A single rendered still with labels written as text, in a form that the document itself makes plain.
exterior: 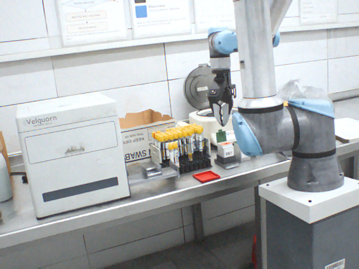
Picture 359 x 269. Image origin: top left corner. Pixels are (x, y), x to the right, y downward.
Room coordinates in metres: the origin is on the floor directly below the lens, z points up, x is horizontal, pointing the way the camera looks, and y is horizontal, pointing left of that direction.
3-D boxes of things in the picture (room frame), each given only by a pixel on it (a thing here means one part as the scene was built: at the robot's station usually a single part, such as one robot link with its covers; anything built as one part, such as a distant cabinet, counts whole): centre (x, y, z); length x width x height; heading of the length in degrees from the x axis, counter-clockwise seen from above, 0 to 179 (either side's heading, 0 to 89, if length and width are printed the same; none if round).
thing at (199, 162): (1.25, -0.01, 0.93); 0.17 x 0.09 x 0.11; 113
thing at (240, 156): (1.28, -0.22, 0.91); 0.05 x 0.04 x 0.07; 22
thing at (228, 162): (1.24, -0.15, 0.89); 0.09 x 0.05 x 0.04; 20
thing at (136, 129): (1.50, 0.17, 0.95); 0.29 x 0.25 x 0.15; 22
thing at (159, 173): (1.10, 0.12, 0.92); 0.21 x 0.07 x 0.05; 112
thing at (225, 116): (1.35, -0.19, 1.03); 0.06 x 0.03 x 0.09; 151
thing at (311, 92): (1.98, -0.77, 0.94); 0.20 x 0.17 x 0.14; 87
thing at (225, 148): (1.24, -0.15, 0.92); 0.05 x 0.04 x 0.06; 20
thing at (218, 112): (1.36, -0.16, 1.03); 0.06 x 0.03 x 0.09; 151
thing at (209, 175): (1.14, -0.07, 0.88); 0.07 x 0.07 x 0.01; 22
